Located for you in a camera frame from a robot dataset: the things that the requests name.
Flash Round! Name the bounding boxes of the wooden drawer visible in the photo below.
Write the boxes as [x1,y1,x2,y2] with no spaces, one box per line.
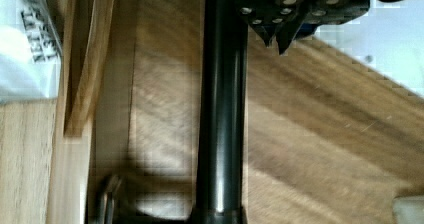
[46,0,423,224]

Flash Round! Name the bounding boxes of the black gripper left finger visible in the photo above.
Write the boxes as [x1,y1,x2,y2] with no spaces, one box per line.
[234,0,285,47]

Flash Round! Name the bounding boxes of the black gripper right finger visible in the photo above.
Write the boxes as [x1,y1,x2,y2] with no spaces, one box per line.
[275,0,370,55]

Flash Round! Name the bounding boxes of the black drawer handle bar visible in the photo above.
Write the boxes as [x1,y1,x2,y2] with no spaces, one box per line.
[188,0,248,224]

